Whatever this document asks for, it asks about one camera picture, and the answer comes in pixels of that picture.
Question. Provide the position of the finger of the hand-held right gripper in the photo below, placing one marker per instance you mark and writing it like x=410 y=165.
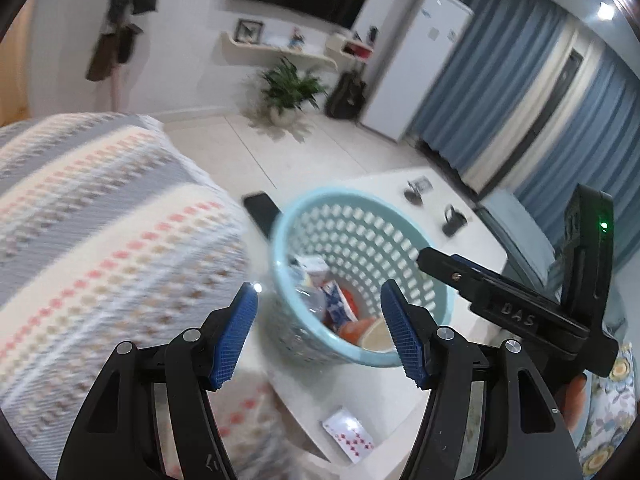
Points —
x=472 y=266
x=445 y=270

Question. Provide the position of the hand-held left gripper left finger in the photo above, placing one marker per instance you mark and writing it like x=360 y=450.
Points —
x=235 y=335

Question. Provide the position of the black smartphone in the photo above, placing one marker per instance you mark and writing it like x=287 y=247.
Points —
x=260 y=210

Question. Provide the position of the clear plastic wrapper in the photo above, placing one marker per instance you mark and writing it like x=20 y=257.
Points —
x=309 y=302

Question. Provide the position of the striped knit blanket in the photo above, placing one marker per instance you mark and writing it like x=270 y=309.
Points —
x=100 y=260

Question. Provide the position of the white tall cabinet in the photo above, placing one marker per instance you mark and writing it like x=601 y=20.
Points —
x=377 y=15

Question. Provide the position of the black mug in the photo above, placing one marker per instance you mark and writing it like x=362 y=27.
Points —
x=452 y=220

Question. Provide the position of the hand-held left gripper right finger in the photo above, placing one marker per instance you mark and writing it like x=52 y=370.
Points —
x=402 y=335

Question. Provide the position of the red and white packet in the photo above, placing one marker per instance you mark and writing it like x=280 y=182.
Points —
x=336 y=305

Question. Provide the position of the light blue plastic basket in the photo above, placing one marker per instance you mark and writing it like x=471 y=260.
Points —
x=300 y=330

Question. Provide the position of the brown hanging bag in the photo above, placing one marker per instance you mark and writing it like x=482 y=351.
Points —
x=101 y=60

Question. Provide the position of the framed butterfly picture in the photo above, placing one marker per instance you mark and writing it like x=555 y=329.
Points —
x=249 y=30

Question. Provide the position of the red playing card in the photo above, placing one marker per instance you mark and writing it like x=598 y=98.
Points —
x=350 y=435

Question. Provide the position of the small photo card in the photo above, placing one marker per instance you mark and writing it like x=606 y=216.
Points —
x=421 y=183

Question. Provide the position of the blue curtain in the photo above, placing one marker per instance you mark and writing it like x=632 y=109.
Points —
x=495 y=70
x=610 y=160

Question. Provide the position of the grey-blue sofa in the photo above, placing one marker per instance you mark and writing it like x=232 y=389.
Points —
x=520 y=235

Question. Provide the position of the cream wall shelf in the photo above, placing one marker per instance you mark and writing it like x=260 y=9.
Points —
x=280 y=52

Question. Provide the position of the floral cushion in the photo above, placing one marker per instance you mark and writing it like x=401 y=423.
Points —
x=607 y=435

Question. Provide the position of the beige paper cup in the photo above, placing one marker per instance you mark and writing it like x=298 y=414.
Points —
x=377 y=337

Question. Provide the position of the beige curtain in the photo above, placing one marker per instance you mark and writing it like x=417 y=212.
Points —
x=545 y=110

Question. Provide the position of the white refrigerator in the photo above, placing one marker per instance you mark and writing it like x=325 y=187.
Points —
x=415 y=65

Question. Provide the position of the orange snack wrapper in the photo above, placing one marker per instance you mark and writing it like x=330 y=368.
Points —
x=356 y=330

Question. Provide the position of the white paper packet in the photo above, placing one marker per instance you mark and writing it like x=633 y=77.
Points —
x=309 y=267

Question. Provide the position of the dark hanging bag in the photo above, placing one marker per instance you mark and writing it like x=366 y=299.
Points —
x=127 y=45

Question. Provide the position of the small colourful figurine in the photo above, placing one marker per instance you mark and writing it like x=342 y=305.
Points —
x=297 y=39

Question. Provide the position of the ceiling lamp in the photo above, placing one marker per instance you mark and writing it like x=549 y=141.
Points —
x=606 y=10

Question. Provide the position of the black acoustic guitar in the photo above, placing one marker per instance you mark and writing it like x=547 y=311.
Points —
x=345 y=97

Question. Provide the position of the person's right hand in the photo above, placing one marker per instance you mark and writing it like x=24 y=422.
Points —
x=575 y=397

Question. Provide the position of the pink coat stand pole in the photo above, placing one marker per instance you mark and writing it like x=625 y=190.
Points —
x=116 y=87

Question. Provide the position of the green potted plant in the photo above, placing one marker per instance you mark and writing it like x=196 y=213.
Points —
x=287 y=87

